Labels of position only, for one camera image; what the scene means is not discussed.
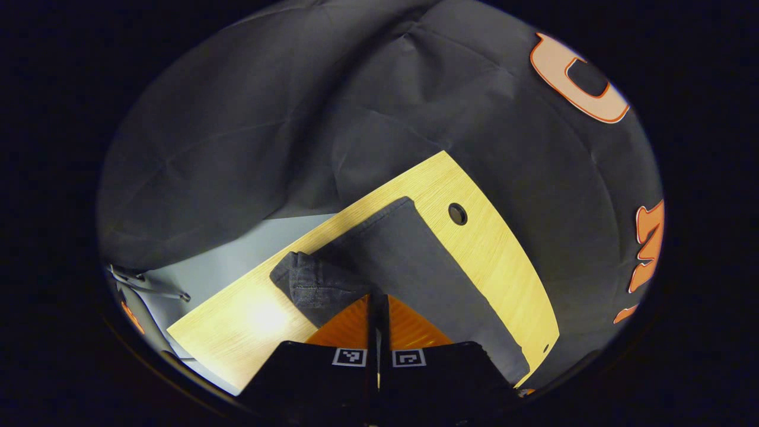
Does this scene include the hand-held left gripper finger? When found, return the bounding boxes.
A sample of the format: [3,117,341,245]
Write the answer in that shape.
[237,294,379,416]
[379,294,518,416]

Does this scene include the black jeans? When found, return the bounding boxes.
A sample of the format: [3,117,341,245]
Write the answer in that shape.
[270,197,531,387]

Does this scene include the black backdrop cloth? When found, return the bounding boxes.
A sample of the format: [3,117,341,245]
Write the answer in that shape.
[97,0,665,392]

